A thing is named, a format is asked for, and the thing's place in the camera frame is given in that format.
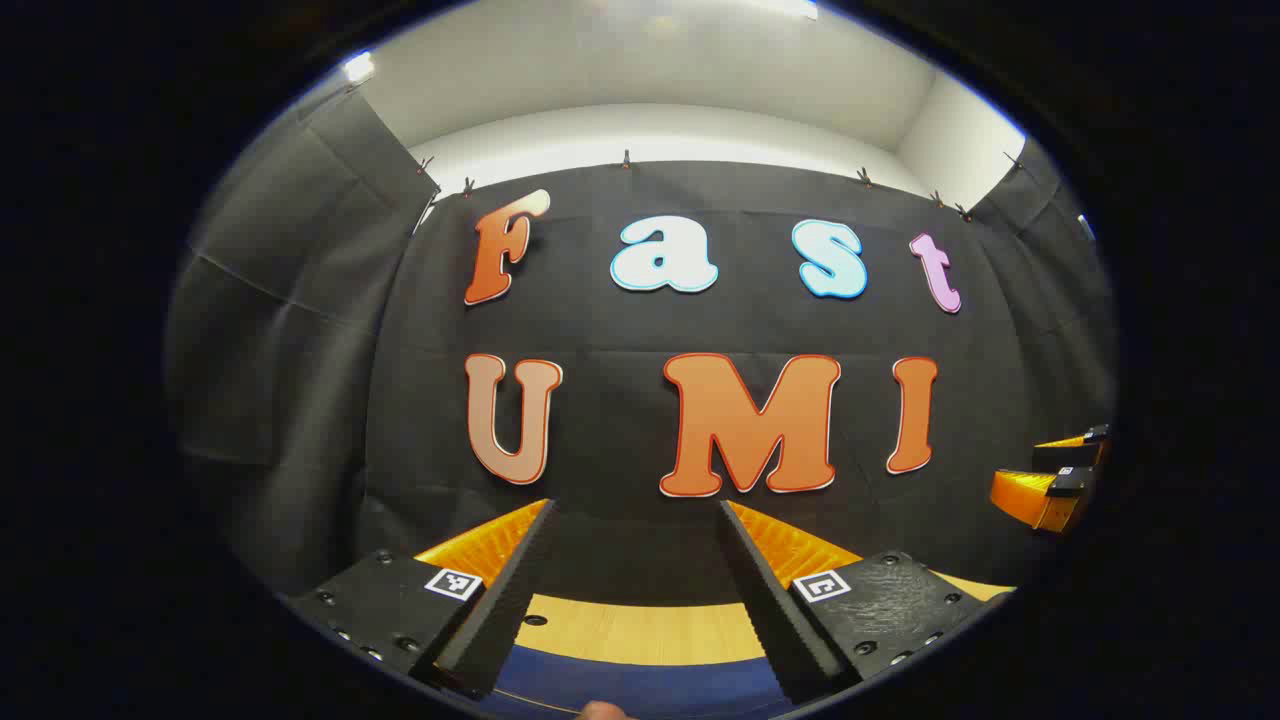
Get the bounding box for blue jeans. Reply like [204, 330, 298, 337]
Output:
[495, 645, 791, 719]

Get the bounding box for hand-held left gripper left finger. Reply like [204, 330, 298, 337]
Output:
[290, 498, 558, 699]

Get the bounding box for black backdrop cloth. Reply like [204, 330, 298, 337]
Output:
[165, 88, 1119, 609]

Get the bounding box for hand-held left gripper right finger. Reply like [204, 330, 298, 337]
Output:
[718, 500, 1016, 704]

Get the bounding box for row of black spring clamps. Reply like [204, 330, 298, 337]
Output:
[415, 148, 1026, 223]

